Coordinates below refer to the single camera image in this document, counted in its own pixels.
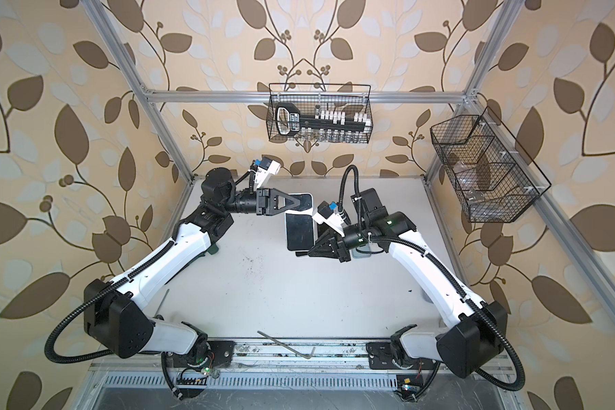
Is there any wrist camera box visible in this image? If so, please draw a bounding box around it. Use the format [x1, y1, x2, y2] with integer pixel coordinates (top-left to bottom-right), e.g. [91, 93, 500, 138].
[251, 156, 282, 190]
[312, 201, 345, 237]

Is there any black wire basket right wall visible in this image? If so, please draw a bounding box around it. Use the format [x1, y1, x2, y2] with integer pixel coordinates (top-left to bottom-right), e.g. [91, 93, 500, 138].
[430, 107, 552, 223]

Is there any black wire basket back wall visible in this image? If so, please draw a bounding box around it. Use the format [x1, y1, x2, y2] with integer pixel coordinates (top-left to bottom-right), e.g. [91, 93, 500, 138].
[266, 81, 374, 145]

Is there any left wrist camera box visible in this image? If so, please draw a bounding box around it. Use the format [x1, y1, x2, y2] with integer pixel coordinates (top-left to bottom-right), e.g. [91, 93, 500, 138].
[251, 156, 282, 190]

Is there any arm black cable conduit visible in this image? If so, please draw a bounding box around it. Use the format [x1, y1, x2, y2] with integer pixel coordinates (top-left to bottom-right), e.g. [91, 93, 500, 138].
[44, 237, 178, 365]
[337, 165, 526, 391]

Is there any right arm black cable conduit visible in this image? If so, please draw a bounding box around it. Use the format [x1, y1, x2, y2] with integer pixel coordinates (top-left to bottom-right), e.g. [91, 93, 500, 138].
[337, 165, 526, 391]

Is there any metal hex key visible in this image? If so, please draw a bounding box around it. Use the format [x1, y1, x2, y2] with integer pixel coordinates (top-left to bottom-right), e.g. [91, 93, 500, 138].
[257, 331, 316, 360]

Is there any black wire basket wall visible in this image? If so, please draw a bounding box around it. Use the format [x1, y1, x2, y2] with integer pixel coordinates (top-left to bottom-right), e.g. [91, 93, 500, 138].
[430, 107, 552, 223]
[266, 81, 374, 145]

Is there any black socket holder tool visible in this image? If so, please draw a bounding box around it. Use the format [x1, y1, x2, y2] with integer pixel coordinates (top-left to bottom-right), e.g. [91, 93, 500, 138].
[269, 102, 373, 137]

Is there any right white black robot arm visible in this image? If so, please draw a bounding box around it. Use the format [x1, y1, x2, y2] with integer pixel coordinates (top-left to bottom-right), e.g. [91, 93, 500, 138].
[306, 165, 526, 391]

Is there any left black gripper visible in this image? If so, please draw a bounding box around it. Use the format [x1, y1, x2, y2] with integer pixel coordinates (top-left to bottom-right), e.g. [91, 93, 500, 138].
[217, 187, 297, 219]

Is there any black phone front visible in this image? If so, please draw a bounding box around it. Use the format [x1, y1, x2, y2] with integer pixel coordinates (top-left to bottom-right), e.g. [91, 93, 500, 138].
[285, 196, 315, 252]

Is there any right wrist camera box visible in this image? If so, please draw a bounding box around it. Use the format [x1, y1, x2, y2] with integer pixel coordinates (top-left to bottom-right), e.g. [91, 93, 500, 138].
[312, 201, 345, 237]

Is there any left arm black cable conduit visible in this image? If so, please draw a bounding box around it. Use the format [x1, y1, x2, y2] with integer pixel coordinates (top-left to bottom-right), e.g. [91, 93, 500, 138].
[44, 237, 178, 365]

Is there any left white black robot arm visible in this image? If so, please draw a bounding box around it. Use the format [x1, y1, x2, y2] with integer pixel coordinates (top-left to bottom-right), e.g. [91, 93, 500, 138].
[44, 167, 314, 364]

